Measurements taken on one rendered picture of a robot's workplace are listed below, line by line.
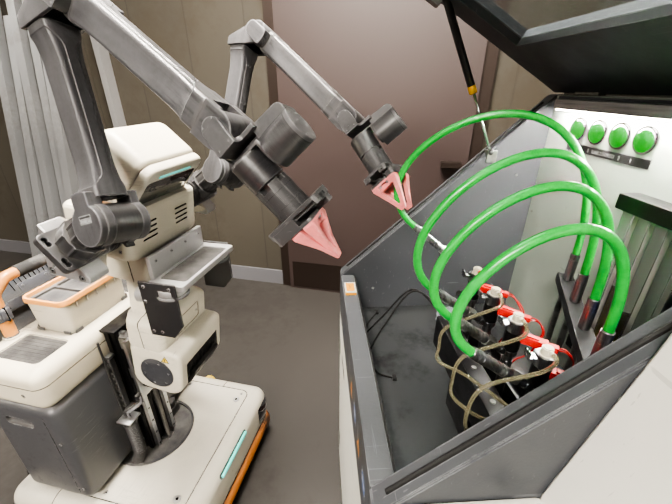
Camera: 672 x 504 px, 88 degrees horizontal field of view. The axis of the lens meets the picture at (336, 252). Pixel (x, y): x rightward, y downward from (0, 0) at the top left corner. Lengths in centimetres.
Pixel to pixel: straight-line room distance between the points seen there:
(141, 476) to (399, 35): 232
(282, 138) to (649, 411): 51
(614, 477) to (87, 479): 134
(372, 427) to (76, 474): 102
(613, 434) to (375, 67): 207
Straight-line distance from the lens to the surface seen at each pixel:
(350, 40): 232
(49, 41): 84
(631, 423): 52
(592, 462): 55
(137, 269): 102
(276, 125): 50
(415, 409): 85
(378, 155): 81
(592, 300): 70
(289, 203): 51
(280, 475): 174
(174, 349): 111
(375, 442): 64
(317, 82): 95
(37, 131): 315
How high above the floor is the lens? 147
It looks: 26 degrees down
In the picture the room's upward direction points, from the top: straight up
